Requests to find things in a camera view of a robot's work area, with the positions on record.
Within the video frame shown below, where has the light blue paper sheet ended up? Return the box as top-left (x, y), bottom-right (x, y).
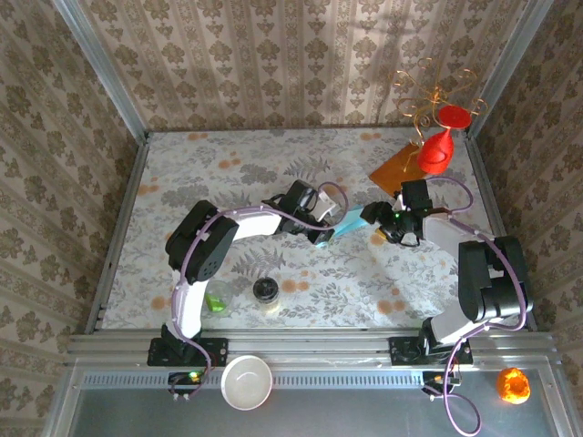
top-left (317, 204), bottom-right (368, 250)

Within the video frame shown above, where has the floral printed table cover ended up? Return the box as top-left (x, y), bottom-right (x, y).
top-left (102, 128), bottom-right (523, 330)

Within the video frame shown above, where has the glass jar with black lid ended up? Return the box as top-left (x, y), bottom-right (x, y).
top-left (252, 276), bottom-right (281, 314)

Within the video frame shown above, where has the red plastic wine glass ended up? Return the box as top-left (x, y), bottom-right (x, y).
top-left (417, 104), bottom-right (473, 176)

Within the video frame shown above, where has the clear plastic cup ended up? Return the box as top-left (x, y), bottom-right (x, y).
top-left (202, 279), bottom-right (236, 318)

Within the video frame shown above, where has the slotted metal strip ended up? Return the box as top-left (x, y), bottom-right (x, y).
top-left (80, 372), bottom-right (502, 391)

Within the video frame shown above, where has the small controller board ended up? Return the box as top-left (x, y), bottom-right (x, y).
top-left (421, 371), bottom-right (461, 402)
top-left (168, 371), bottom-right (204, 402)

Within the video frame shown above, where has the white bowl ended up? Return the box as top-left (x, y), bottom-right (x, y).
top-left (220, 354), bottom-right (274, 412)

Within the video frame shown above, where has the grey metal shelf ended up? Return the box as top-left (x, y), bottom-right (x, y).
top-left (43, 363), bottom-right (575, 437)

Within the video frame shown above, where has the orange crumpled object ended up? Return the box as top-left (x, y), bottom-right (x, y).
top-left (495, 366), bottom-right (532, 405)

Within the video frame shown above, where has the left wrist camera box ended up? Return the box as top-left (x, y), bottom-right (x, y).
top-left (285, 178), bottom-right (341, 219)

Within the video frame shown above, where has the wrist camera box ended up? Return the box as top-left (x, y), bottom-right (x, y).
top-left (285, 178), bottom-right (341, 219)
top-left (393, 178), bottom-right (433, 211)

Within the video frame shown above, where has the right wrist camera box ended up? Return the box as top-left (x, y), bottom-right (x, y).
top-left (393, 178), bottom-right (433, 211)

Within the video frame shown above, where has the gold wire stand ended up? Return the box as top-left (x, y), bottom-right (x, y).
top-left (368, 56), bottom-right (489, 195)

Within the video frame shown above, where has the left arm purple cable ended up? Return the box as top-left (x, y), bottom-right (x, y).
top-left (171, 181), bottom-right (351, 383)

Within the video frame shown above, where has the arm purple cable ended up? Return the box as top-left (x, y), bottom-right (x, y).
top-left (171, 181), bottom-right (351, 383)
top-left (423, 177), bottom-right (535, 436)

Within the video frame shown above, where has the aluminium side rail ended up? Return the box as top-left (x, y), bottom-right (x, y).
top-left (464, 136), bottom-right (538, 331)
top-left (86, 136), bottom-right (149, 336)

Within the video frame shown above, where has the aluminium cross rail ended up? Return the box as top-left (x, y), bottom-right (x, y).
top-left (66, 331), bottom-right (559, 365)

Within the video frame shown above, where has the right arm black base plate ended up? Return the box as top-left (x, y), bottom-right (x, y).
top-left (388, 335), bottom-right (474, 366)

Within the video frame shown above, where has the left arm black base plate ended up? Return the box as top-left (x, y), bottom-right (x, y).
top-left (146, 337), bottom-right (230, 368)

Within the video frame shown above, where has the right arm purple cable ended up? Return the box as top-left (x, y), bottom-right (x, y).
top-left (423, 177), bottom-right (535, 436)

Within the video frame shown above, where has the aluminium frame post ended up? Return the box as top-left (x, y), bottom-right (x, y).
top-left (52, 0), bottom-right (149, 145)
top-left (466, 0), bottom-right (555, 140)

